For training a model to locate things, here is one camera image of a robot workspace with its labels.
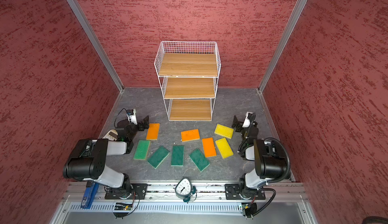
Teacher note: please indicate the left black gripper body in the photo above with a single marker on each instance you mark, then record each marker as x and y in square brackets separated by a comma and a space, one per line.
[141, 125]

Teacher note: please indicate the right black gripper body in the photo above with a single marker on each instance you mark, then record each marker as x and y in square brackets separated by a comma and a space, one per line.
[241, 124]

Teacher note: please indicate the yellow sponge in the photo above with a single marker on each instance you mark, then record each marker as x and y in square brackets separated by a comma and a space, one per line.
[224, 148]
[224, 131]

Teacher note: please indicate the dark green sponge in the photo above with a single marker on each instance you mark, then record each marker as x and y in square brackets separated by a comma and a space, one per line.
[158, 157]
[199, 160]
[178, 153]

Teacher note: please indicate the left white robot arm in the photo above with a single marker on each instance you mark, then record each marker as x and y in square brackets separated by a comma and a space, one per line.
[87, 161]

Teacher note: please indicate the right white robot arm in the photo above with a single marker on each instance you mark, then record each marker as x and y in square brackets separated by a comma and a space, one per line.
[271, 159]

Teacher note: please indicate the bottom wooden shelf board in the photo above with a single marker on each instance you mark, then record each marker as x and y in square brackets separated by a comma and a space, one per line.
[190, 110]

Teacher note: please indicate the wooden shelf board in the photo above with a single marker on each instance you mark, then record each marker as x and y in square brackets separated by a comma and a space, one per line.
[189, 88]
[188, 65]
[190, 110]

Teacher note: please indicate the middle wooden shelf board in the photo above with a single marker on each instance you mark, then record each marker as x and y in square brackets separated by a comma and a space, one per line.
[189, 88]

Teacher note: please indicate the top wooden shelf board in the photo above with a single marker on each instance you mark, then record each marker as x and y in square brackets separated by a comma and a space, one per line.
[188, 65]

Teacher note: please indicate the orange sponge far left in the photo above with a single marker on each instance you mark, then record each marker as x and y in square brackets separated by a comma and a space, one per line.
[153, 131]

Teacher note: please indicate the orange sponge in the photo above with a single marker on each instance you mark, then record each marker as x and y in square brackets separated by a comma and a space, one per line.
[153, 131]
[209, 147]
[190, 135]

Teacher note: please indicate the beige calculator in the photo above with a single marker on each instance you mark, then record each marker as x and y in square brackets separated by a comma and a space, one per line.
[112, 135]

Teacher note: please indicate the light green sponge left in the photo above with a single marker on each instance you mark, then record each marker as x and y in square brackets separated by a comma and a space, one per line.
[142, 150]

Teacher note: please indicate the orange sponge right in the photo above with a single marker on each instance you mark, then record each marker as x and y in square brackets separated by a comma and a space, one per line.
[209, 147]

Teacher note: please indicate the dark green sponge upright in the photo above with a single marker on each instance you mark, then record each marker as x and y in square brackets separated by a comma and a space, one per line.
[178, 153]

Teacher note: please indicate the orange sponge centre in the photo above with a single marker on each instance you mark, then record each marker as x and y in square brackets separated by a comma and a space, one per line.
[190, 135]

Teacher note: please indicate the blue stapler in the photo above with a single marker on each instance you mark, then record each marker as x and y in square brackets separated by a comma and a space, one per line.
[89, 194]

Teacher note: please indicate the white kitchen timer dial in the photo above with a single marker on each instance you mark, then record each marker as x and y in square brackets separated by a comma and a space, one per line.
[185, 190]

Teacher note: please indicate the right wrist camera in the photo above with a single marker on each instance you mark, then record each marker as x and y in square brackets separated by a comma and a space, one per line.
[248, 120]

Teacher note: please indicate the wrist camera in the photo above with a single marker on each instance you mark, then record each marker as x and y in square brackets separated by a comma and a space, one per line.
[131, 116]
[248, 120]

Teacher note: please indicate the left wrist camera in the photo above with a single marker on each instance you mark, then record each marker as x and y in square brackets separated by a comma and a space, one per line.
[131, 116]

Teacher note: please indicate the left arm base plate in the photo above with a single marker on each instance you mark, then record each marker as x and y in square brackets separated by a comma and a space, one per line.
[135, 191]

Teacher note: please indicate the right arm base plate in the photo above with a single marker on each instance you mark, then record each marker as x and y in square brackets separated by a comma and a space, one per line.
[235, 192]

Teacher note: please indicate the white wire shelf rack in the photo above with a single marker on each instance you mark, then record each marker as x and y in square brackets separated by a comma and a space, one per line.
[191, 48]

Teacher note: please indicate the aluminium mounting rail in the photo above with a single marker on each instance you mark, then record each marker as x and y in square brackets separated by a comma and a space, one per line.
[202, 191]

